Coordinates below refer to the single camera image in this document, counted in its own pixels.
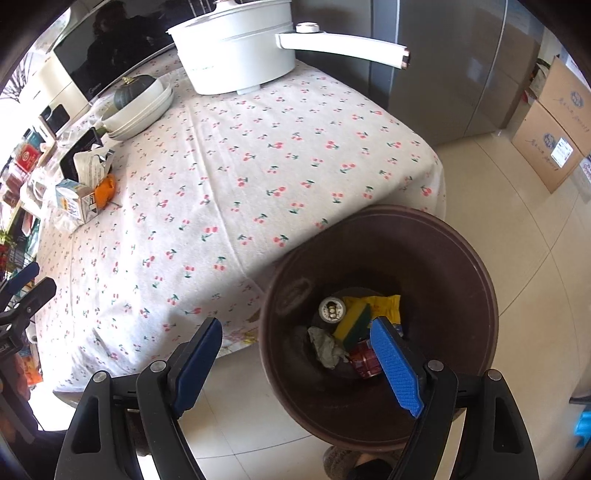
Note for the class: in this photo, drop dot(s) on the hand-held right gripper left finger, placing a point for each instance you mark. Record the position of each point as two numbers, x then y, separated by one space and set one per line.
198 364

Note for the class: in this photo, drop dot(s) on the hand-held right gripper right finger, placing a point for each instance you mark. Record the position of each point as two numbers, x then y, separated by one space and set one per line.
392 364

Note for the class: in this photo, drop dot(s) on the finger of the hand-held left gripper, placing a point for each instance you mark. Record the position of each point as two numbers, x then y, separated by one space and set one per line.
21 279
39 295

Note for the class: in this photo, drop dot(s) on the red drink can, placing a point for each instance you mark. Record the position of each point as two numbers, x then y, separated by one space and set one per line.
364 362

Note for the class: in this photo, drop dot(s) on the yellow green sponge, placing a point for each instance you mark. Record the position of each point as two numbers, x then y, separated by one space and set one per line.
351 327

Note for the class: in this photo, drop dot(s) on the yellow foil wrapper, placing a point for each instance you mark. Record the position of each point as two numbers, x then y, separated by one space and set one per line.
383 307

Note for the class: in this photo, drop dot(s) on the white tissue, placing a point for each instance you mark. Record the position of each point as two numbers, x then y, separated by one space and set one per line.
325 346

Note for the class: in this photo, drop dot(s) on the drink can silver top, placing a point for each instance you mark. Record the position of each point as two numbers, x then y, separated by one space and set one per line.
332 310

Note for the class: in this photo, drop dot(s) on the blue and white carton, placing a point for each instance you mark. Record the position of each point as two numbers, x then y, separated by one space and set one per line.
76 201

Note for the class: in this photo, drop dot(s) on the brown plastic bin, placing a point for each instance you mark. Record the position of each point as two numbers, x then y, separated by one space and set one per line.
438 277

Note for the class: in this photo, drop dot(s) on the orange peel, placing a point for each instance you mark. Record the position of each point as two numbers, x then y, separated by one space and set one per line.
105 191

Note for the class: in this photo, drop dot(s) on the black plastic tray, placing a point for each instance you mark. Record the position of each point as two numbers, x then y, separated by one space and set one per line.
69 161

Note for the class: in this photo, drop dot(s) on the white paper packaging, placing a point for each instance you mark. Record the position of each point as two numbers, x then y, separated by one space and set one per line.
92 168

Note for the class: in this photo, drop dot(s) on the white plastic bag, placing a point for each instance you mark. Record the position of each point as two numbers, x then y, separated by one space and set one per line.
39 196

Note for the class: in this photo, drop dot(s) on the person's slippered foot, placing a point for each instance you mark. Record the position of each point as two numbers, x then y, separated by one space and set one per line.
341 461

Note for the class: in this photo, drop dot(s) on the red label spice jar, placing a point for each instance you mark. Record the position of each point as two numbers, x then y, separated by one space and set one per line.
30 154

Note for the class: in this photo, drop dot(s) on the white shallow bowl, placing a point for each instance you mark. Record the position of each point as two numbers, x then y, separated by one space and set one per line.
157 113
138 134

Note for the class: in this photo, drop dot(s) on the cream air fryer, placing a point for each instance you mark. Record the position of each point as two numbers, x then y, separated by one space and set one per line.
46 83

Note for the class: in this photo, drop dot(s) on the blue plastic item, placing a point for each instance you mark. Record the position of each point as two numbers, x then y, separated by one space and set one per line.
584 429

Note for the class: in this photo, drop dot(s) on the dark green squash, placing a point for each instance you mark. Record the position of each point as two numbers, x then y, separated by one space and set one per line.
134 92

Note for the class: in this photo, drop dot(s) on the black microwave oven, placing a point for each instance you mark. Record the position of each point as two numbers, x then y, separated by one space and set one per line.
115 41

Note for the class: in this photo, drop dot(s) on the brown cardboard box white label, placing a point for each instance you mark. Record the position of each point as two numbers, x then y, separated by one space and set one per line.
540 147

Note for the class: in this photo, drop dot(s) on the grey refrigerator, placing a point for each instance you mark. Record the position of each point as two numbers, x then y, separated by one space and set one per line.
438 69

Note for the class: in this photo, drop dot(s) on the white electric pot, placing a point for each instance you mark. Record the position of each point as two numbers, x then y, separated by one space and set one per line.
231 50

